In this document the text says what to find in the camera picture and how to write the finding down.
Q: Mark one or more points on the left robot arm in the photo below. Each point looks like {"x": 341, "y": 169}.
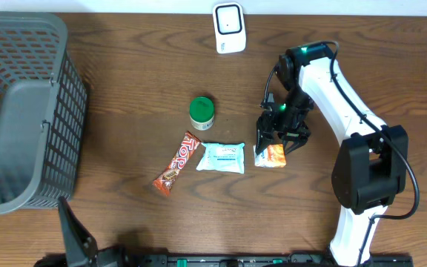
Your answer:
{"x": 81, "y": 249}

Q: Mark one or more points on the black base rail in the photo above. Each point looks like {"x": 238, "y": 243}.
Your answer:
{"x": 300, "y": 259}

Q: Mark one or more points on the white barcode scanner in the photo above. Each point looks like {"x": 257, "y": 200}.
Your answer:
{"x": 229, "y": 26}

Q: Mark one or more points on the red Top chocolate bar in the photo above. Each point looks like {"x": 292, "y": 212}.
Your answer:
{"x": 164, "y": 182}

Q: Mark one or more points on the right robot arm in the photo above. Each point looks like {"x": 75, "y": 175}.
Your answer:
{"x": 370, "y": 169}

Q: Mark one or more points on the green lid jar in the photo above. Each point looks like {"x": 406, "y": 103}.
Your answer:
{"x": 202, "y": 113}

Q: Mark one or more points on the orange tissue pack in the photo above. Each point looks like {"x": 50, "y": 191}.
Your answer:
{"x": 272, "y": 157}

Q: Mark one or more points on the grey plastic mesh basket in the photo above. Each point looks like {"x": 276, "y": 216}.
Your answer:
{"x": 43, "y": 106}

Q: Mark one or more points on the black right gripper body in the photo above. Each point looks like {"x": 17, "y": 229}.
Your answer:
{"x": 291, "y": 113}

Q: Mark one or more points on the teal wet wipes pack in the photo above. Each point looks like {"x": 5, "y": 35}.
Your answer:
{"x": 223, "y": 157}

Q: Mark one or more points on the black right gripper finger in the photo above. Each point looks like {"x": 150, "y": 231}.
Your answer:
{"x": 264, "y": 138}
{"x": 293, "y": 141}

